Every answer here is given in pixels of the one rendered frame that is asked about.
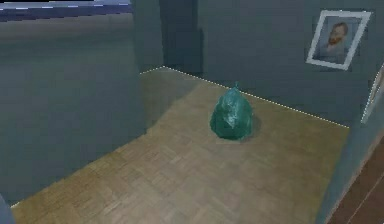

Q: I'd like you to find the green tied garbage bag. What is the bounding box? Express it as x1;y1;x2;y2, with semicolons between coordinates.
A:
209;81;255;141

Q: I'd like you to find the white framed portrait painting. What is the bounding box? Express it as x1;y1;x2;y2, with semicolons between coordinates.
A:
305;9;373;71

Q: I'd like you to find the white framed wall picture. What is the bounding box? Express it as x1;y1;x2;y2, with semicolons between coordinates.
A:
360;65;384;125

